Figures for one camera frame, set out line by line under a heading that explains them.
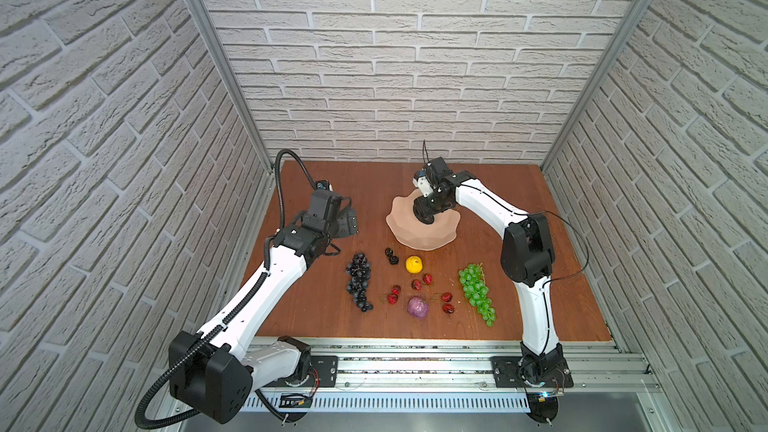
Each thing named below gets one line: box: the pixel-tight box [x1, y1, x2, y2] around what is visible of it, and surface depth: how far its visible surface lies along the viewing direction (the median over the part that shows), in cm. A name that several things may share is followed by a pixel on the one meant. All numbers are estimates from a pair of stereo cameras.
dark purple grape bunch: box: [346, 253, 374, 312], surface depth 87 cm
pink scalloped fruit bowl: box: [386, 189, 461, 251], surface depth 100 cm
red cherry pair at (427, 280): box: [411, 274, 434, 291], surface depth 89 cm
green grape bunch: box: [458, 262, 496, 327], surface depth 85 cm
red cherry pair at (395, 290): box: [387, 285, 401, 305], surface depth 87 cm
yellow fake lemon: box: [405, 255, 423, 274], surface depth 91 cm
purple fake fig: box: [407, 296, 429, 319], surface depth 82 cm
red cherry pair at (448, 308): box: [441, 292, 455, 314], surface depth 86 cm
